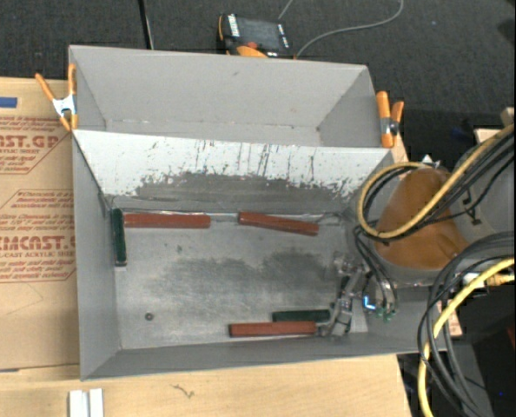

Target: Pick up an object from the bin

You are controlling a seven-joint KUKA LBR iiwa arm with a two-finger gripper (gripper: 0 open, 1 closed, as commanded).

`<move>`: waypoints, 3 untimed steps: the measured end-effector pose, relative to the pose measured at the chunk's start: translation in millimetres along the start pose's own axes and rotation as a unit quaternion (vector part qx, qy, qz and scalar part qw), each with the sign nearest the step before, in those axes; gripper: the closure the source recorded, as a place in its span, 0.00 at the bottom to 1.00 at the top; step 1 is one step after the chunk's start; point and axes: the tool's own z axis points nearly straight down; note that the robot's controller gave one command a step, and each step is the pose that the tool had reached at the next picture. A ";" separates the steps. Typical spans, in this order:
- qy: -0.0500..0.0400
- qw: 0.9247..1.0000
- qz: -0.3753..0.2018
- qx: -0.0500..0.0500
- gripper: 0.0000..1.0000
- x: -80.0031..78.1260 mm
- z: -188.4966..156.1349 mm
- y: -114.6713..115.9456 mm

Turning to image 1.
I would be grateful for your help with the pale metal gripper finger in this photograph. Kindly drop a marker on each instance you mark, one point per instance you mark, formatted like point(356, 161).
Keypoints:
point(349, 276)
point(340, 317)

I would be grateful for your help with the dark green flat block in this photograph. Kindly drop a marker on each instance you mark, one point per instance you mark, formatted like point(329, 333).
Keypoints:
point(118, 237)
point(300, 315)

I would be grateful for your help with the red-brown flat block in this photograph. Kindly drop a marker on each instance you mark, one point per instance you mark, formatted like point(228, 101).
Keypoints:
point(279, 223)
point(273, 329)
point(167, 220)

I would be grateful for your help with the grey metal bin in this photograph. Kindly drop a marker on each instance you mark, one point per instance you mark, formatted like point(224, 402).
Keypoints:
point(223, 276)

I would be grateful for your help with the brown cardboard board, red print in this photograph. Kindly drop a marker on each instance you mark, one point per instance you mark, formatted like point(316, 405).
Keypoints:
point(28, 311)

